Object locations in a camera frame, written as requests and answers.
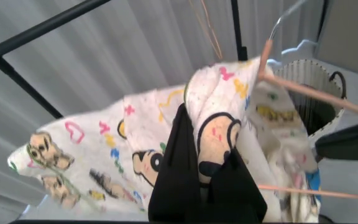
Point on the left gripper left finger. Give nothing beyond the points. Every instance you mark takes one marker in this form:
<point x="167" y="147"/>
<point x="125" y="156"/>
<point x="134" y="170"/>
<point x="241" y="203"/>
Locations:
<point x="176" y="186"/>

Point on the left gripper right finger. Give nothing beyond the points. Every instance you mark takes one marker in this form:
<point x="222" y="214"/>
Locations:
<point x="238" y="199"/>

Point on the cream printed garment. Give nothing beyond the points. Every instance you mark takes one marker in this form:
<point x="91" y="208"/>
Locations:
<point x="104" y="155"/>

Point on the pink clothes hanger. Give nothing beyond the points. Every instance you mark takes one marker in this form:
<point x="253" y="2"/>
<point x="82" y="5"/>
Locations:
<point x="265" y="59"/>
<point x="218" y="51"/>

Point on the white laundry basket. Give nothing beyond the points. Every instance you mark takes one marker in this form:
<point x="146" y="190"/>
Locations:
<point x="315" y="115"/>

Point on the black clothes rack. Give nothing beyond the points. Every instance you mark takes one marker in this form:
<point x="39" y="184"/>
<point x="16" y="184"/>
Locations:
<point x="26" y="32"/>

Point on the white curtain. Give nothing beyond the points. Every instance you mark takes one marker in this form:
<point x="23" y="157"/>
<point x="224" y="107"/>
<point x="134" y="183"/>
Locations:
<point x="104" y="46"/>

